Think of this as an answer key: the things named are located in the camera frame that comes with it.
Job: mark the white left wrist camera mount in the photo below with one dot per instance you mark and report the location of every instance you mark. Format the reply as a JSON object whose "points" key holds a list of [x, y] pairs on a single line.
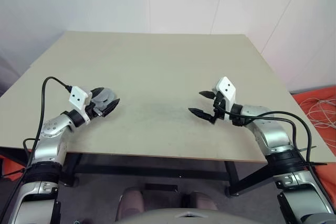
{"points": [[78, 96]]}

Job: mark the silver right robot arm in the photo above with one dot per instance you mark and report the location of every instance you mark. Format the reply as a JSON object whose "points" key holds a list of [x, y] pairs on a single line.
{"points": [[273, 134]]}

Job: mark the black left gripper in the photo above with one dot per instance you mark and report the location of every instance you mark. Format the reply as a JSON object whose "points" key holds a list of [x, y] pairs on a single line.
{"points": [[92, 111]]}

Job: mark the silver motor lid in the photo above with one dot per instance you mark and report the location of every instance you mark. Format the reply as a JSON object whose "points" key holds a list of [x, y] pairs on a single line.
{"points": [[106, 96]]}

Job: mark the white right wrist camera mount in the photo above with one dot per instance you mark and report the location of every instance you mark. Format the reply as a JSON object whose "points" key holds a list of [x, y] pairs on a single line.
{"points": [[225, 87]]}

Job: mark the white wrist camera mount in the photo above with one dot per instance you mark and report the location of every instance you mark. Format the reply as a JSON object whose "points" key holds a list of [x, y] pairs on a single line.
{"points": [[78, 96], [225, 87]]}

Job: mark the black table frame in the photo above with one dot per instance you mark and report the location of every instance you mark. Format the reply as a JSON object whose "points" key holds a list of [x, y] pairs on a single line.
{"points": [[131, 172]]}

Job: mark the orange fabric cushion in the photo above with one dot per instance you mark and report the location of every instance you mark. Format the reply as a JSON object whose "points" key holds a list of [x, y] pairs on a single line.
{"points": [[325, 140], [13, 166]]}

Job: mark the grey robot torso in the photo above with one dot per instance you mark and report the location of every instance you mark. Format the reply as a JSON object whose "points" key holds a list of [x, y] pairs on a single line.
{"points": [[157, 218]]}

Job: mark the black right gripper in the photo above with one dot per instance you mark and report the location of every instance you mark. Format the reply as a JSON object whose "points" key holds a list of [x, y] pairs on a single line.
{"points": [[219, 111]]}

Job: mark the dark rounded shape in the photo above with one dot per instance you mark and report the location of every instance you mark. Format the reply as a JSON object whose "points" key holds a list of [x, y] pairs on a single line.
{"points": [[131, 203]]}

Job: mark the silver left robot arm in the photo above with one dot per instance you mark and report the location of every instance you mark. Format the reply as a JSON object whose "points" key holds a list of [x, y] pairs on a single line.
{"points": [[50, 140]]}

